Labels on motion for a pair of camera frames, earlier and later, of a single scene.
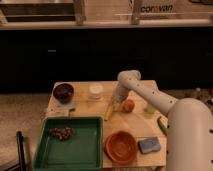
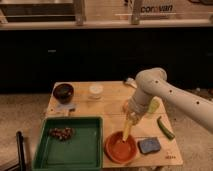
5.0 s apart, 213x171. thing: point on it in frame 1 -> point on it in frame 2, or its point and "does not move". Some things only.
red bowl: [120, 147] does not move
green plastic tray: [69, 143] does not move
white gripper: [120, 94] -> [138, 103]
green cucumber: [163, 128] does not move
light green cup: [150, 109] does not move
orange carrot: [109, 112] -> [126, 133]
